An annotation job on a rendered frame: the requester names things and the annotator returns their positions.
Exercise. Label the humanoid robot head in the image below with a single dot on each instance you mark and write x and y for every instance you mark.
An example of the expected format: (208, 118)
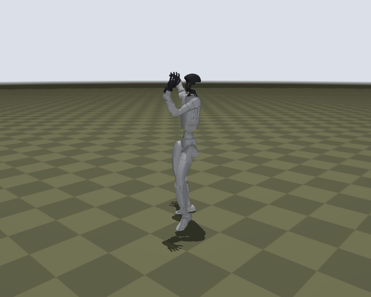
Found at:
(191, 79)

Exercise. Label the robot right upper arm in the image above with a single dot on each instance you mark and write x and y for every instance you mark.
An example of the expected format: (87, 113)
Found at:
(181, 94)

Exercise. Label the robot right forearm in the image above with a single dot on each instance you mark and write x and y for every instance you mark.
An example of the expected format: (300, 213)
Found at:
(180, 87)

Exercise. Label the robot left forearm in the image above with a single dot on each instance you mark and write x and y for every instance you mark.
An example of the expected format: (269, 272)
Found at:
(170, 105)

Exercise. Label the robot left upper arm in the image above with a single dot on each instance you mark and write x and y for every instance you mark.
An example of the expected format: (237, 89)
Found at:
(193, 104)

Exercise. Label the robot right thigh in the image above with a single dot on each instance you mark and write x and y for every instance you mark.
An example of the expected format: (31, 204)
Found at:
(176, 156)

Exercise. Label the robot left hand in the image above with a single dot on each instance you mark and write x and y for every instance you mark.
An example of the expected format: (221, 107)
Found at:
(172, 82)

